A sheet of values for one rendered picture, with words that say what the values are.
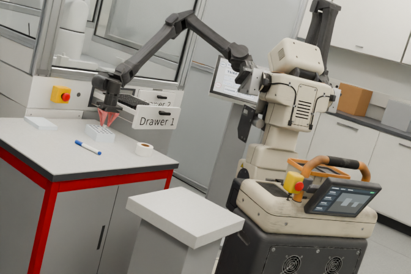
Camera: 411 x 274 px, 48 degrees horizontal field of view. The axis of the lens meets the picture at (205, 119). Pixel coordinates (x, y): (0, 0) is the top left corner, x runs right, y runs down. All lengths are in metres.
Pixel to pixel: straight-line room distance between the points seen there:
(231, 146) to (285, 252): 1.46
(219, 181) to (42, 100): 1.47
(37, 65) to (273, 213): 1.17
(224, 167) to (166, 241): 1.75
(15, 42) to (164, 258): 1.24
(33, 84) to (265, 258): 1.21
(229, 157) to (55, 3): 1.61
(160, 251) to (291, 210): 0.51
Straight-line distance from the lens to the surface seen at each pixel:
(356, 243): 2.00
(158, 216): 1.41
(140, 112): 2.08
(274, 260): 1.77
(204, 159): 4.05
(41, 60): 2.12
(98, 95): 2.30
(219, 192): 3.21
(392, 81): 5.45
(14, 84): 2.23
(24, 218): 1.73
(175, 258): 1.45
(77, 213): 1.71
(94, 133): 1.99
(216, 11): 4.07
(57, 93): 2.15
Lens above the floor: 1.31
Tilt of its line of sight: 10 degrees down
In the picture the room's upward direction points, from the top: 15 degrees clockwise
